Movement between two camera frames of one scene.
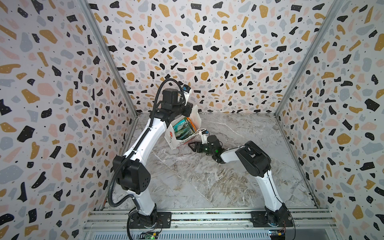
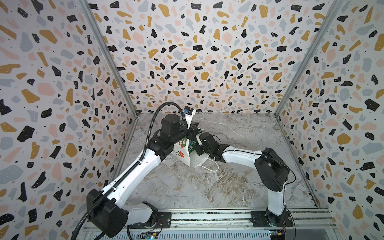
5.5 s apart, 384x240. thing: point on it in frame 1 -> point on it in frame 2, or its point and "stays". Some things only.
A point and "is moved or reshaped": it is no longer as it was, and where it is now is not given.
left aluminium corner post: x=110 y=56 stays
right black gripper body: x=202 y=144 stays
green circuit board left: x=150 y=235 stays
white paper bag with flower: x=170 y=135 is moved or reshaped
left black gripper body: x=181 y=110 -> x=184 y=133
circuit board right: x=277 y=234 stays
